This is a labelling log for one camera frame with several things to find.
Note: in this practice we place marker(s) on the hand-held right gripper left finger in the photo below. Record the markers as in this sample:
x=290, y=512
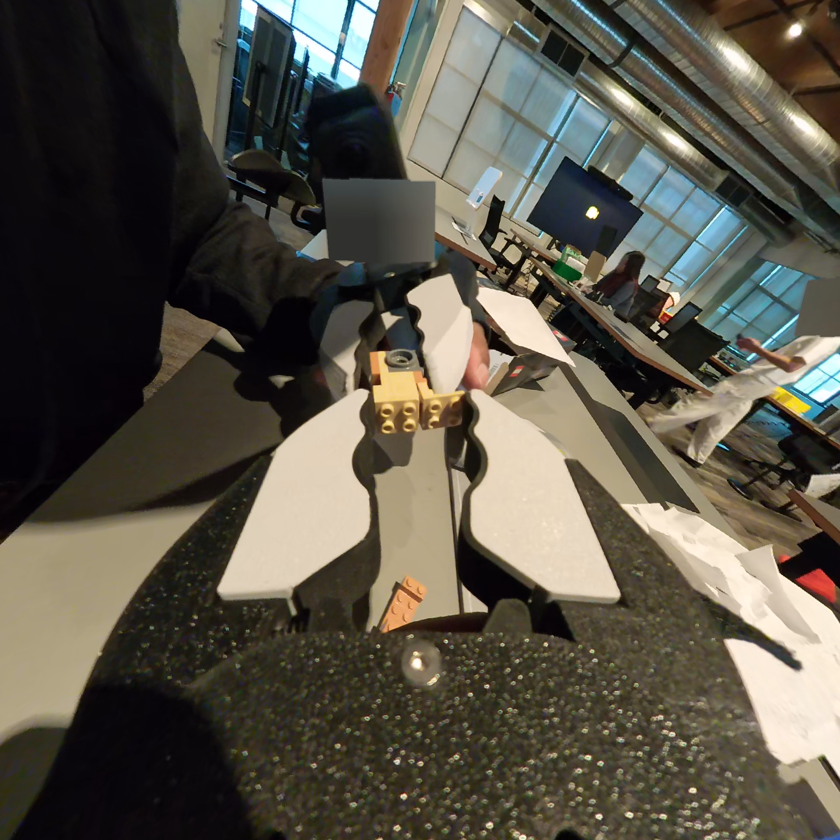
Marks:
x=308, y=512

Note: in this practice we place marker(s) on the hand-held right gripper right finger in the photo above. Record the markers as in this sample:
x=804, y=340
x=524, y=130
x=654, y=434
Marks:
x=538, y=525

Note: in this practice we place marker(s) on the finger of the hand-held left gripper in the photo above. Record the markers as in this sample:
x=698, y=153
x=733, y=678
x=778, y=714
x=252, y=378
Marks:
x=338, y=348
x=449, y=328

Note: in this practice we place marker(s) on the small tan grey brick assembly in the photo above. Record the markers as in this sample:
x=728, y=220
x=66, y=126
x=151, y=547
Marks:
x=394, y=407

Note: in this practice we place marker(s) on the orange toy brick assembly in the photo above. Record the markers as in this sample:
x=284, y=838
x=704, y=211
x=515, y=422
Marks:
x=403, y=604

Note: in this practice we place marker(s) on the person's left forearm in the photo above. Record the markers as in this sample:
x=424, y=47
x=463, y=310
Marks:
x=249, y=275

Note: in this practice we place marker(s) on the long wooden background desk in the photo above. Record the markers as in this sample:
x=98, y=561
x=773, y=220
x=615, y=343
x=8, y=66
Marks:
x=630, y=328

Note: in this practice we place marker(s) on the grey desk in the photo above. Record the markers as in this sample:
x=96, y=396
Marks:
x=65, y=590

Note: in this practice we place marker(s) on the person's left hand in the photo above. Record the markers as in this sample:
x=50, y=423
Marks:
x=478, y=361

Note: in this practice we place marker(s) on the toy packaging box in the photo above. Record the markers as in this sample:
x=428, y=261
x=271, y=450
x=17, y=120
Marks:
x=531, y=374

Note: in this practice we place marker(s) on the black office chair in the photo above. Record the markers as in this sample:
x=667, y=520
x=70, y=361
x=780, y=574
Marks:
x=492, y=226

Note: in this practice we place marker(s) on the green container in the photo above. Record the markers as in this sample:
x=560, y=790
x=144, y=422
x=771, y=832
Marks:
x=568, y=268

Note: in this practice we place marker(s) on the large dark display screen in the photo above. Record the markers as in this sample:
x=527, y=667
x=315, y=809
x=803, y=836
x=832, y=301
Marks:
x=584, y=203

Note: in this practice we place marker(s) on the crumpled white paper pile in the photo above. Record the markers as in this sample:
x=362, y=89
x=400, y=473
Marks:
x=754, y=590

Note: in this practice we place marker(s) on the person's dark clothing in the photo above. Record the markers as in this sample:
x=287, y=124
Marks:
x=79, y=229

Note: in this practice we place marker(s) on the silver ventilation duct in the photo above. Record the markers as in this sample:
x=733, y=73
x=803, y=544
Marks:
x=709, y=72

